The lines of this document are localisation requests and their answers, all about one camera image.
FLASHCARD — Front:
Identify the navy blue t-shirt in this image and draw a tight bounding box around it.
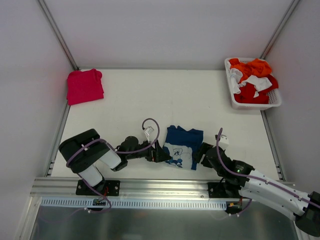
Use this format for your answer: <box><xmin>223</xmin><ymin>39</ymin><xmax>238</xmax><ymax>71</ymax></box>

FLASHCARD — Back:
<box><xmin>162</xmin><ymin>125</ymin><xmax>204</xmax><ymax>171</ymax></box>

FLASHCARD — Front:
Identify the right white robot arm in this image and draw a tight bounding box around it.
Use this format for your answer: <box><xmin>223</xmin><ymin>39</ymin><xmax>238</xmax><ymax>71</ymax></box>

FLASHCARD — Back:
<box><xmin>193</xmin><ymin>142</ymin><xmax>320</xmax><ymax>237</ymax></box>

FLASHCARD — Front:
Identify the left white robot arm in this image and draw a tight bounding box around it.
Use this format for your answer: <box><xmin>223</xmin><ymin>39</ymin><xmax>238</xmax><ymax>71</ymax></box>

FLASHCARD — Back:
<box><xmin>58</xmin><ymin>128</ymin><xmax>171</xmax><ymax>195</ymax></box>

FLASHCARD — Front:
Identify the red t-shirt in basket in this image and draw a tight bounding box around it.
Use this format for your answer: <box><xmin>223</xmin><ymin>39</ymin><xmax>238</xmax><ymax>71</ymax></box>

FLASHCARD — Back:
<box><xmin>233</xmin><ymin>74</ymin><xmax>279</xmax><ymax>104</ymax></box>

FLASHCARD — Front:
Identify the folded pink t-shirt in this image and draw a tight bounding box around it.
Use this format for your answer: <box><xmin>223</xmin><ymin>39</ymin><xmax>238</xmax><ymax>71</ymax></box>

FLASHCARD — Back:
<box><xmin>66</xmin><ymin>68</ymin><xmax>104</xmax><ymax>106</ymax></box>

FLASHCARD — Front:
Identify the white plastic basket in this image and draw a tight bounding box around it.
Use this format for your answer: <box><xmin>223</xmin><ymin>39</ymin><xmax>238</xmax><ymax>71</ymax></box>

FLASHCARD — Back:
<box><xmin>224</xmin><ymin>57</ymin><xmax>282</xmax><ymax>111</ymax></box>

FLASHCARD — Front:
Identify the white t-shirt in basket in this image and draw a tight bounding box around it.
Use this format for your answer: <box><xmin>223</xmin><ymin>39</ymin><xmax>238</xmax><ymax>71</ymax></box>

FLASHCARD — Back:
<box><xmin>229</xmin><ymin>68</ymin><xmax>272</xmax><ymax>99</ymax></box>

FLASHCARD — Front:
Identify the orange t-shirt in basket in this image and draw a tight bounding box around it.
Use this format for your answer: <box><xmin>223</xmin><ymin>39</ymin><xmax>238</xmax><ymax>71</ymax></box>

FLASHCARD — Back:
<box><xmin>229</xmin><ymin>58</ymin><xmax>272</xmax><ymax>83</ymax></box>

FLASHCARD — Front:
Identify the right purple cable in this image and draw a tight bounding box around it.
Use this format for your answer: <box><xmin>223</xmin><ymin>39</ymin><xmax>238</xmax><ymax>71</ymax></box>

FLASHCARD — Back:
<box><xmin>215</xmin><ymin>127</ymin><xmax>320</xmax><ymax>218</ymax></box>

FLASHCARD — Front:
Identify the purple cable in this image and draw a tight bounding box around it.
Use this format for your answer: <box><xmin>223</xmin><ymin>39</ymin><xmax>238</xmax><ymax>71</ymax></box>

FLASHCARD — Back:
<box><xmin>215</xmin><ymin>127</ymin><xmax>320</xmax><ymax>218</ymax></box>
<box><xmin>65</xmin><ymin>118</ymin><xmax>161</xmax><ymax>214</ymax></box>

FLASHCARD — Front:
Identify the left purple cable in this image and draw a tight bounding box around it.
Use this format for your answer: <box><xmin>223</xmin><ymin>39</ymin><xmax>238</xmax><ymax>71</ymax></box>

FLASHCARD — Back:
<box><xmin>65</xmin><ymin>118</ymin><xmax>161</xmax><ymax>214</ymax></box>

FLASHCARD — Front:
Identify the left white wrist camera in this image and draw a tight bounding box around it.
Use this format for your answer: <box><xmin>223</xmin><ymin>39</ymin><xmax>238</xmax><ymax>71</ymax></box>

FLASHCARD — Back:
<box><xmin>142</xmin><ymin>126</ymin><xmax>154</xmax><ymax>143</ymax></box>

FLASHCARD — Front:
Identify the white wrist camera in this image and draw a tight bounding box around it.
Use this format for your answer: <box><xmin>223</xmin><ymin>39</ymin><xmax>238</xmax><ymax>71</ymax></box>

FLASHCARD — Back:
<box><xmin>142</xmin><ymin>126</ymin><xmax>154</xmax><ymax>143</ymax></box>
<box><xmin>218</xmin><ymin>134</ymin><xmax>230</xmax><ymax>146</ymax></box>

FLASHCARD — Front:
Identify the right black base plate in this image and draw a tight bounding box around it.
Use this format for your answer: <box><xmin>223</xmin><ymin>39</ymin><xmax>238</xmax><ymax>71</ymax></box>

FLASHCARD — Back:
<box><xmin>207</xmin><ymin>182</ymin><xmax>241</xmax><ymax>199</ymax></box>

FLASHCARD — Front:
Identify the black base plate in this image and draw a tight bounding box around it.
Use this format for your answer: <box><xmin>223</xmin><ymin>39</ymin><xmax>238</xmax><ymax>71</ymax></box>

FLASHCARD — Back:
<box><xmin>75</xmin><ymin>179</ymin><xmax>121</xmax><ymax>197</ymax></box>
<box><xmin>207</xmin><ymin>182</ymin><xmax>241</xmax><ymax>199</ymax></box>

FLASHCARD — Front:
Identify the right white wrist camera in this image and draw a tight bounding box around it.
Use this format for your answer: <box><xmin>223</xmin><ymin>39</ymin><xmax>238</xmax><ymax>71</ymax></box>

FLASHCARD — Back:
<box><xmin>218</xmin><ymin>134</ymin><xmax>230</xmax><ymax>146</ymax></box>

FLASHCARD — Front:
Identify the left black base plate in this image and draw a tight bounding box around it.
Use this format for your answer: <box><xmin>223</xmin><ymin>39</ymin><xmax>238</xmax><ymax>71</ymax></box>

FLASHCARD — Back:
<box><xmin>75</xmin><ymin>179</ymin><xmax>121</xmax><ymax>197</ymax></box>

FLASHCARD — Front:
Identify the aluminium mounting rail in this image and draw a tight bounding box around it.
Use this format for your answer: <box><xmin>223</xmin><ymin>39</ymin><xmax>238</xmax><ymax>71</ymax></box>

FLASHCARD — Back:
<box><xmin>30</xmin><ymin>177</ymin><xmax>209</xmax><ymax>200</ymax></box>

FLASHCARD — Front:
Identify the white slotted cable duct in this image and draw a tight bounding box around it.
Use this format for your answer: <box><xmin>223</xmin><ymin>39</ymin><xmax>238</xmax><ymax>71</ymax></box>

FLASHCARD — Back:
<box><xmin>40</xmin><ymin>197</ymin><xmax>227</xmax><ymax>211</ymax></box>

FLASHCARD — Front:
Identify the left aluminium corner post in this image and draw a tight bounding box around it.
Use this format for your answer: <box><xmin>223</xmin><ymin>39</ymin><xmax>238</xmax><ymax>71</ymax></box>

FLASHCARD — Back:
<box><xmin>36</xmin><ymin>0</ymin><xmax>80</xmax><ymax>71</ymax></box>

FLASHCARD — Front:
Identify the aluminium corner post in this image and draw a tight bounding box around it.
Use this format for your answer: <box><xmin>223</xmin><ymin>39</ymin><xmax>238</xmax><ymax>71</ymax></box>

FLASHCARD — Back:
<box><xmin>260</xmin><ymin>0</ymin><xmax>301</xmax><ymax>59</ymax></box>
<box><xmin>36</xmin><ymin>0</ymin><xmax>80</xmax><ymax>71</ymax></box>

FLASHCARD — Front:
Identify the right aluminium corner post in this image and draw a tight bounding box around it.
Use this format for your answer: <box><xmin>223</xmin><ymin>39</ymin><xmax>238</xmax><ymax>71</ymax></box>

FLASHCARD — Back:
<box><xmin>260</xmin><ymin>0</ymin><xmax>301</xmax><ymax>59</ymax></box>

